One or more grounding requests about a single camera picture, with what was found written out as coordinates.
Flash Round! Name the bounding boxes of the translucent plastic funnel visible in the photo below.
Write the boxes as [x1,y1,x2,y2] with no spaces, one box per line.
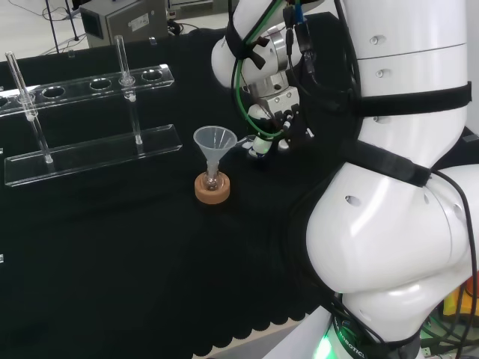
[192,126,237,177]

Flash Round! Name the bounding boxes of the green cable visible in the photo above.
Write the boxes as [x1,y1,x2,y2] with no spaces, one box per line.
[231,0,301,138]

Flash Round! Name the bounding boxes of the clear glass weighing funnel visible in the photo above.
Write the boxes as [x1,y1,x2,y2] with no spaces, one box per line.
[232,135,256,150]

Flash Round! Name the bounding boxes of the yellow stop button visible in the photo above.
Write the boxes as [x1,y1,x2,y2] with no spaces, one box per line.
[442,275,479,319]

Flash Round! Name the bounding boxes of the black bench cloth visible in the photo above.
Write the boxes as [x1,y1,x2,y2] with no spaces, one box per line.
[0,10,479,358]

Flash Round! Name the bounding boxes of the cork ring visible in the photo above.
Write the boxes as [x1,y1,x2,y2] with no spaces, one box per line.
[194,172,231,206]

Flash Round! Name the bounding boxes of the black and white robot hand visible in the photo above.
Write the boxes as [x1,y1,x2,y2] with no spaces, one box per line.
[245,85,316,162]

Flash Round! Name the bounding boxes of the clear acrylic funnel stand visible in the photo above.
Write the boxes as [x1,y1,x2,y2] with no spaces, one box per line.
[0,34,183,188]

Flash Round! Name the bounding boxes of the black cable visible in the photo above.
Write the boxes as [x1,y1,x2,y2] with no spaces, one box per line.
[436,168,479,359]

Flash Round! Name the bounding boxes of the round-bottom glass flask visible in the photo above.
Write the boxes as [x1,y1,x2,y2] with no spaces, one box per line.
[203,164,222,192]

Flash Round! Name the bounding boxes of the grey metal box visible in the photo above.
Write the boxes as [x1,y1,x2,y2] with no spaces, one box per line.
[79,0,168,49]

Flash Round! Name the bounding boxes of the black tripod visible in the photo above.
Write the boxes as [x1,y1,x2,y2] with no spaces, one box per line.
[42,0,82,43]

